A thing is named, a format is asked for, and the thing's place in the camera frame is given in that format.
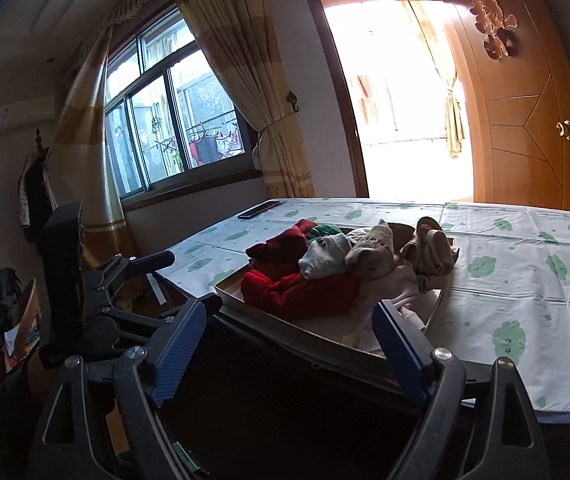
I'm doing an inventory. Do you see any grey underwear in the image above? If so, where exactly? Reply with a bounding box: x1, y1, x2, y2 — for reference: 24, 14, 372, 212
298, 233, 353, 281

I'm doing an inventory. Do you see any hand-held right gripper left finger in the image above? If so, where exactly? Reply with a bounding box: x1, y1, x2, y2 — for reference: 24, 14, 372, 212
27, 296, 210, 480

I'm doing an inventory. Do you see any laundry on outdoor rack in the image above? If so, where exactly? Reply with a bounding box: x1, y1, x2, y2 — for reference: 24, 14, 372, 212
187, 125, 244, 166

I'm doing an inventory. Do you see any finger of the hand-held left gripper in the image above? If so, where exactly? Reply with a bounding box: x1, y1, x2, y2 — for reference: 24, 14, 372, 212
92, 250, 176, 291
92, 302, 188, 356

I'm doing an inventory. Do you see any coat rack with clothes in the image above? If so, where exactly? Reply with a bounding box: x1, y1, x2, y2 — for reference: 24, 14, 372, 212
17, 127, 58, 243

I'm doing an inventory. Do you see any long yellow striped curtain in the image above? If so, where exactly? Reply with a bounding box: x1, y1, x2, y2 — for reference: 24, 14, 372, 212
47, 25, 136, 261

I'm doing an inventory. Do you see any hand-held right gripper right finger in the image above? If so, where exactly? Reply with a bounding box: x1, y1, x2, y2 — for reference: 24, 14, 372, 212
372, 300, 550, 480

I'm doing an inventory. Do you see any sliding glass window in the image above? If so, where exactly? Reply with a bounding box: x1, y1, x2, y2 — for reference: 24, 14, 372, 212
104, 7, 260, 206

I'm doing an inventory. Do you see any hanging orange towel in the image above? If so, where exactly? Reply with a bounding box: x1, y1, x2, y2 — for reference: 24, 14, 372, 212
355, 75, 398, 131

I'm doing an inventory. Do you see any dark red underwear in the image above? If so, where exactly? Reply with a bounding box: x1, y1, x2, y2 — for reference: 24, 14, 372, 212
246, 219, 316, 281

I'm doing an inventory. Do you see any white air conditioner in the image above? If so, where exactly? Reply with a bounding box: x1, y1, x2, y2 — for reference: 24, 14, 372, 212
0, 95, 58, 136

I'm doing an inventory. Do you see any tied balcony curtain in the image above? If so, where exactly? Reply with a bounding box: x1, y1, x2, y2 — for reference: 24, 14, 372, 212
415, 0, 467, 159

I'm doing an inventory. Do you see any cream beige sock bundle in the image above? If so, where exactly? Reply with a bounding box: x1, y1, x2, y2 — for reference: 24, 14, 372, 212
345, 220, 396, 281

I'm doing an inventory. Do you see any dark bag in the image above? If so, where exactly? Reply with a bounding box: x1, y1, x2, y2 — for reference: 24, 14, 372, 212
0, 267, 23, 321

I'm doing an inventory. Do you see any shallow cardboard tray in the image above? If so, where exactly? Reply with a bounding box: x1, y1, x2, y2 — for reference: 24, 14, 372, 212
214, 225, 458, 361

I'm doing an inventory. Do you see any green cloud print tablecloth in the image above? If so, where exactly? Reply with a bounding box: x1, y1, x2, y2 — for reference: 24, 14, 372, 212
155, 197, 570, 423

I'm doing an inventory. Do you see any beige underwear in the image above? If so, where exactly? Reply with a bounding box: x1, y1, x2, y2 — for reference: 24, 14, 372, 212
400, 216, 460, 291

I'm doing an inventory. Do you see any tied yellow striped curtain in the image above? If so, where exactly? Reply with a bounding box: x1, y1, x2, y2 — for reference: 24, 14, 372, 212
165, 0, 316, 200

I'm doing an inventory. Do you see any black phone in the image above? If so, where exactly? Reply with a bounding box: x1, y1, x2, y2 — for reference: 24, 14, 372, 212
237, 200, 282, 220

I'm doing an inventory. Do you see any green navy striped underwear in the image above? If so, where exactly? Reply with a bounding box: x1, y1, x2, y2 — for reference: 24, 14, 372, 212
307, 224, 346, 241

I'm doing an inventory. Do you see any orange wooden door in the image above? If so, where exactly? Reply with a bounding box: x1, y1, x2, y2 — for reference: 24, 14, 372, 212
437, 0, 570, 211

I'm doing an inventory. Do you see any pink underwear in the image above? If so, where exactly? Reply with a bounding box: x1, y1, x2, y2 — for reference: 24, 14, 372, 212
350, 265, 446, 351

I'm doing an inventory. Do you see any wicker basket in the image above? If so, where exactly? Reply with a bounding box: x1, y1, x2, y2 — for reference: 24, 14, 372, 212
12, 280, 42, 358

